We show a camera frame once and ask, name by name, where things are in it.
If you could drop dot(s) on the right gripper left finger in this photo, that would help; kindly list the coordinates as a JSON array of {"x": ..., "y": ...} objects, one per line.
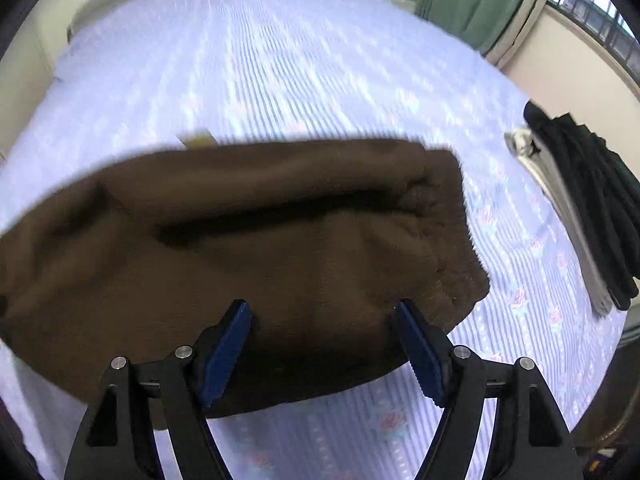
[{"x": 115, "y": 439}]

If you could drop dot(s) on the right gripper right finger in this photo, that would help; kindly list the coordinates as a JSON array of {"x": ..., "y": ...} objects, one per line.
[{"x": 530, "y": 439}]

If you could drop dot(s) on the purple floral bed sheet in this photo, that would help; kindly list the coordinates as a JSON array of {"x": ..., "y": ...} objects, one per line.
[{"x": 276, "y": 70}]

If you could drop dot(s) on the black folded clothes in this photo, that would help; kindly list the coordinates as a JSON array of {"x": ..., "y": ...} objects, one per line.
[{"x": 605, "y": 192}]

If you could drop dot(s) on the window with black grille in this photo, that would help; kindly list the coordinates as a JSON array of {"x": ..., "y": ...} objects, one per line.
[{"x": 601, "y": 20}]

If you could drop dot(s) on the dark brown fleece pants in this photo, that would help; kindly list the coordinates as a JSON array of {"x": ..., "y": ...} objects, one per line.
[{"x": 321, "y": 238}]

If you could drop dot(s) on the grey folded garment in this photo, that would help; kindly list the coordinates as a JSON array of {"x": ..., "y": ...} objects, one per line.
[{"x": 537, "y": 159}]

